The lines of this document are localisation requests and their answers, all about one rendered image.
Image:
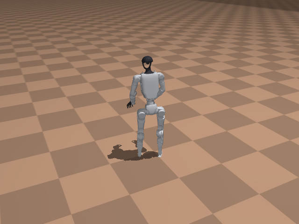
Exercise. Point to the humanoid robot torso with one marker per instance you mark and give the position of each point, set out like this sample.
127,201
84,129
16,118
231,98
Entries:
149,84

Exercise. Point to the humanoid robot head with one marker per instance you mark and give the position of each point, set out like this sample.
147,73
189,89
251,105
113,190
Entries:
147,60

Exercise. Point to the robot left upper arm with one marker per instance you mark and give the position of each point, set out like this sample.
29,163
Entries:
134,85

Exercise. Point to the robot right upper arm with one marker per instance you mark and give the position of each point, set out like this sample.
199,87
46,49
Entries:
161,82

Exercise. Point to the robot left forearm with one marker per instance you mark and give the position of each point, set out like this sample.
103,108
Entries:
132,99

